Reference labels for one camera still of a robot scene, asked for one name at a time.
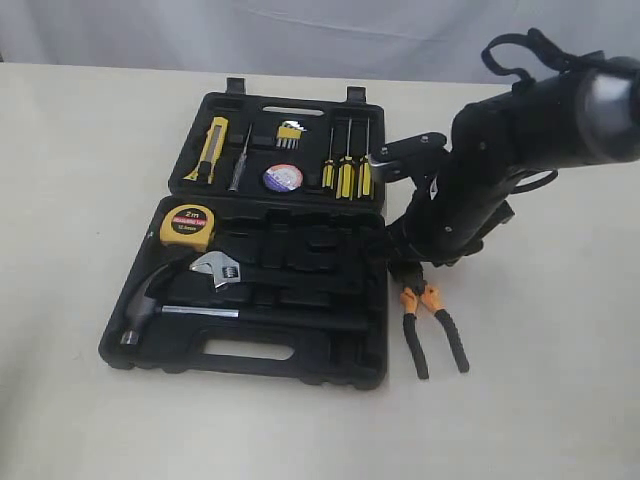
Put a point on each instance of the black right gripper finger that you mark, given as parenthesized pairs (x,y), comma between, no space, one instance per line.
(501,216)
(405,257)

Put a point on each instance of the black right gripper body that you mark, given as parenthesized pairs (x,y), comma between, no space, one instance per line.
(484,166)

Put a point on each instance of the black electrical tape roll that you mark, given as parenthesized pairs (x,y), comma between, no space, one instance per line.
(282,178)

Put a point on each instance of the yellow 2m tape measure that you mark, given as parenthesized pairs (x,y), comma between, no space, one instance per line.
(188,225)

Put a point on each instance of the yellow utility knife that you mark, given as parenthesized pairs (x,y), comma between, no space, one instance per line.
(203,172)

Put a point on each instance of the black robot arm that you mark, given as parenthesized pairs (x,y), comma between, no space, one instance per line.
(587,116)

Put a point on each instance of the black plastic tool case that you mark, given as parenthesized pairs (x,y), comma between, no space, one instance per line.
(307,230)

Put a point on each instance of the right yellow black screwdriver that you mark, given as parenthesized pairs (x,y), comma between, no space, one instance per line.
(365,185)

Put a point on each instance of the middle yellow black screwdriver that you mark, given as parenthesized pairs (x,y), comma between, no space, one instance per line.
(346,169)

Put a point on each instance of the small yellow black screwdriver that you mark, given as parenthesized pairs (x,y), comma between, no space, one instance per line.
(327,180)

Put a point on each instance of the hex key set yellow holder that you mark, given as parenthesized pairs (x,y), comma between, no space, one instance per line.
(289,134)

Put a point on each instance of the chrome adjustable wrench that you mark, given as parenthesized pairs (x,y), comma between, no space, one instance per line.
(225,270)

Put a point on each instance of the clear handle tester screwdriver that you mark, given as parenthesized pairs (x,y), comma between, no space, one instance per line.
(241,162)

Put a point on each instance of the claw hammer black handle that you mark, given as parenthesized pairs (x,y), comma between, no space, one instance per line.
(142,307)

